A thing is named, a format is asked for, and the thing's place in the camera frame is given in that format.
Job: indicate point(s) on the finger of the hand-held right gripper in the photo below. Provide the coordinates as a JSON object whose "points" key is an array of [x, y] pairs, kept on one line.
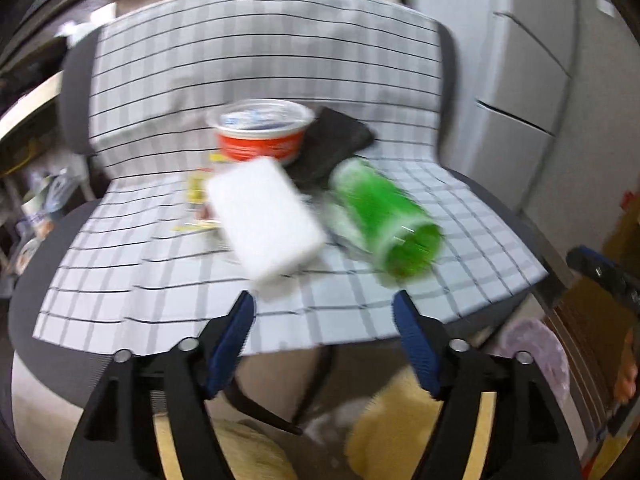
{"points": [[600, 270]]}

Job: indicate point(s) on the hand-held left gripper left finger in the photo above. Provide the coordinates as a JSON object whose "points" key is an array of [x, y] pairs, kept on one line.
{"points": [[232, 340]]}

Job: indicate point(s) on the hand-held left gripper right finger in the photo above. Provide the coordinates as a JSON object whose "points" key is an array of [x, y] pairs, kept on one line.
{"points": [[417, 345]]}

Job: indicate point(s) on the pink trash bag bin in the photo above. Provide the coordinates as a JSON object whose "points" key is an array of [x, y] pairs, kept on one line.
{"points": [[535, 355]]}

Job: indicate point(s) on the white sponge block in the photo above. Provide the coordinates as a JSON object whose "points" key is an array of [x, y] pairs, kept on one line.
{"points": [[265, 220]]}

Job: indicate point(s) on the green plastic bottle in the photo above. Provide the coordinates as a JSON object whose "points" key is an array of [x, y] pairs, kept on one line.
{"points": [[380, 210]]}

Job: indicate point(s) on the yellow wrapper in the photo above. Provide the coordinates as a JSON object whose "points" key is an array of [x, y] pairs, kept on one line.
{"points": [[195, 190]]}

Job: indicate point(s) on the red white noodle bowl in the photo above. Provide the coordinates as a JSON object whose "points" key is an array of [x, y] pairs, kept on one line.
{"points": [[260, 142]]}

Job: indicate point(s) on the striped brown doormat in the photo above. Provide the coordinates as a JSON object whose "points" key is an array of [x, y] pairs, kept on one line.
{"points": [[585, 350]]}

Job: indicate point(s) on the yellow fuzzy cloth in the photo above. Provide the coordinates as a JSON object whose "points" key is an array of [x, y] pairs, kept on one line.
{"points": [[255, 452], [390, 430]]}

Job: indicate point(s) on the white plastic bag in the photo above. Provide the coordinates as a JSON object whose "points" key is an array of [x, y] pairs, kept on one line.
{"points": [[55, 200]]}

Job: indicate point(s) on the silver refrigerator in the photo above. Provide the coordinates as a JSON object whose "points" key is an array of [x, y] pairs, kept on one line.
{"points": [[510, 60]]}

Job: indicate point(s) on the white checkered cloth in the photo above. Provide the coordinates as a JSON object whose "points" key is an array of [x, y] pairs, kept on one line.
{"points": [[150, 85]]}

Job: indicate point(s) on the grey office chair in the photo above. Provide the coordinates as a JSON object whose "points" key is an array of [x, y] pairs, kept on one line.
{"points": [[75, 75]]}

